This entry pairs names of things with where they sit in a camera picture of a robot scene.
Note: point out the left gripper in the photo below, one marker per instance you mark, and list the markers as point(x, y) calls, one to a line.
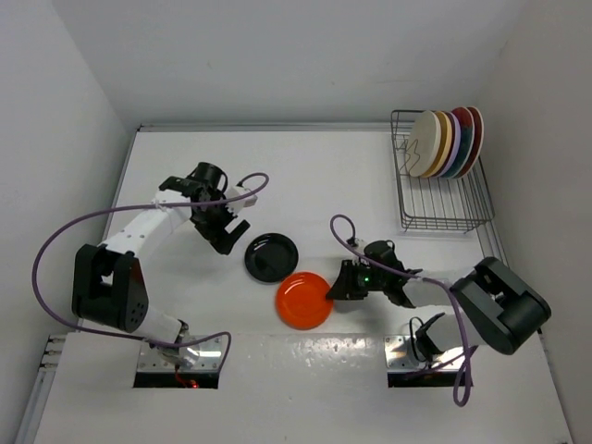
point(215, 235)

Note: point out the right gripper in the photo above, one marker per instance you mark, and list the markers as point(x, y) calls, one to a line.
point(345, 287)

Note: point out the black glossy plate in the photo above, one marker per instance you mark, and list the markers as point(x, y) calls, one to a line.
point(271, 257)

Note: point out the orange glossy plate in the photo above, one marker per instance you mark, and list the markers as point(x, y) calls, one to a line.
point(301, 301)

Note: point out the cream plastic plate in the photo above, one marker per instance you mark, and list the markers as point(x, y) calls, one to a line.
point(423, 143)

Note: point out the yellow plastic plate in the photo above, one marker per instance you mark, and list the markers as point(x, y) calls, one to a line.
point(444, 144)

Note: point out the lilac plastic plate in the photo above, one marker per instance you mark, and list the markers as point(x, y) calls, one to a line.
point(455, 143)

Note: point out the red teal floral plate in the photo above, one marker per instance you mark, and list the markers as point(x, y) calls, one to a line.
point(477, 143)
point(467, 126)

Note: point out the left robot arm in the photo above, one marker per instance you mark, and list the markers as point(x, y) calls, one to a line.
point(109, 287)

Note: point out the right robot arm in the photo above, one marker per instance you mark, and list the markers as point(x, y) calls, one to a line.
point(491, 305)

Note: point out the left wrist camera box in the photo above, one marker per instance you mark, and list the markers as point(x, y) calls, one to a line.
point(241, 198)

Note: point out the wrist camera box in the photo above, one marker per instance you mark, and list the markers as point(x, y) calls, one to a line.
point(241, 198)
point(358, 245)

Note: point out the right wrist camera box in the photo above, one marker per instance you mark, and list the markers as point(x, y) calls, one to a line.
point(358, 245)

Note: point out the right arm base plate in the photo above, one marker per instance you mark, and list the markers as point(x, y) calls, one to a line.
point(407, 370)

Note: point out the grey wire dish rack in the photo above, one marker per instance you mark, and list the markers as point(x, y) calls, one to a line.
point(436, 205)

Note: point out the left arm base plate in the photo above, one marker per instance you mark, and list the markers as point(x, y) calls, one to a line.
point(194, 367)

